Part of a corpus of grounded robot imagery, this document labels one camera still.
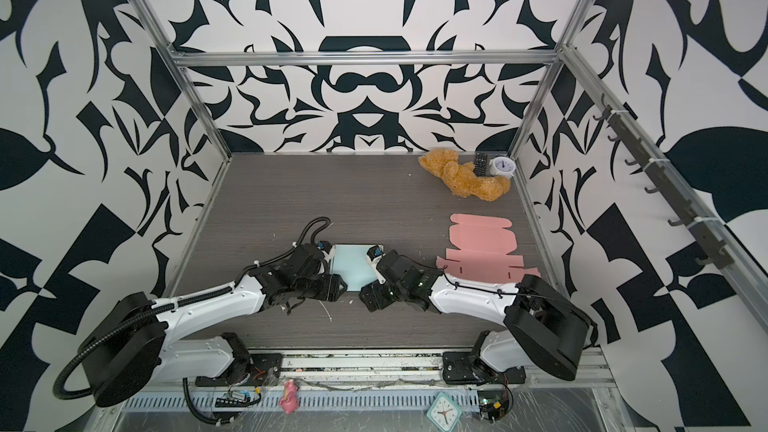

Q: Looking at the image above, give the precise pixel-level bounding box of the circuit board right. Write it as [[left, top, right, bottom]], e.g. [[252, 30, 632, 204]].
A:
[[478, 388, 514, 423]]

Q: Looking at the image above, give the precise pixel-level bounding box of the brown teddy bear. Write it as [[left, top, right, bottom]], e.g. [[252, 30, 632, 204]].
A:
[[418, 149, 511, 202]]

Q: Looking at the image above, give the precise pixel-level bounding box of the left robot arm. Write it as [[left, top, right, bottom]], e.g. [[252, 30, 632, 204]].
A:
[[78, 241, 347, 408]]

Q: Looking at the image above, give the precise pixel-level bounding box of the teal square clock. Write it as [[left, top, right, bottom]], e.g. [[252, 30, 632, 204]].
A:
[[426, 392, 463, 432]]

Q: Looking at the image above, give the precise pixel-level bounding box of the pink paper box blank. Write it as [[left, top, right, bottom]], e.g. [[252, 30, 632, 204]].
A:
[[436, 213, 541, 284]]

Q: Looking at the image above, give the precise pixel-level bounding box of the black remote control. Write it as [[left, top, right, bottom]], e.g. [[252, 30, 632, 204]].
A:
[[473, 152, 488, 177]]

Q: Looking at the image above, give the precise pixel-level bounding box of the black coat hook rail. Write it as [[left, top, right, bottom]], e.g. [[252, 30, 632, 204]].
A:
[[596, 104, 735, 270]]

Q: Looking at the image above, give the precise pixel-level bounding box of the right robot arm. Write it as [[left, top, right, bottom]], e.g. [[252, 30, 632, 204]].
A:
[[360, 246, 597, 385]]

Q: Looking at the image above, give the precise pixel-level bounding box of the pink small toy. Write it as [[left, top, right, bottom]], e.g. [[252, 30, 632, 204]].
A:
[[279, 379, 299, 414]]

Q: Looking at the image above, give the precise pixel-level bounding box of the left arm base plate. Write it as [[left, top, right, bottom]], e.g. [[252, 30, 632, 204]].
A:
[[194, 353, 283, 387]]

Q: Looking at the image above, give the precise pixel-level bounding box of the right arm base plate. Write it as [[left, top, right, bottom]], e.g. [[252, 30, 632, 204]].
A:
[[441, 352, 527, 385]]

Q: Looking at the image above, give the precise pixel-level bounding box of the white round alarm clock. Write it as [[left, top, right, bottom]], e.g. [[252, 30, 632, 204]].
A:
[[488, 156, 517, 179]]

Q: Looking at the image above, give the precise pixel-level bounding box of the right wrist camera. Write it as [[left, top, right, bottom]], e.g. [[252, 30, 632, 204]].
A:
[[366, 245, 386, 284]]

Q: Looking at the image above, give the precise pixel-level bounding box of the light blue paper box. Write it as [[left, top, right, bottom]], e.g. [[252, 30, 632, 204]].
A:
[[330, 244, 380, 292]]

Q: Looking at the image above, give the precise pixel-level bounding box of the black corrugated cable left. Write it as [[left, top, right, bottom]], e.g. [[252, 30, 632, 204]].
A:
[[52, 284, 241, 427]]

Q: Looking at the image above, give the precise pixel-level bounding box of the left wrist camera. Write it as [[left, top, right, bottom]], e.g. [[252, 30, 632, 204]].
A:
[[316, 241, 334, 257]]

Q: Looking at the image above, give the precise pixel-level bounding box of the green circuit board left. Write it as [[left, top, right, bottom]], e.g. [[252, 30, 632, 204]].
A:
[[215, 388, 262, 408]]

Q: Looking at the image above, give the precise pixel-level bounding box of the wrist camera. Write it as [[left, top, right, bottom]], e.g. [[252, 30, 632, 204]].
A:
[[316, 241, 334, 257], [366, 245, 386, 284]]

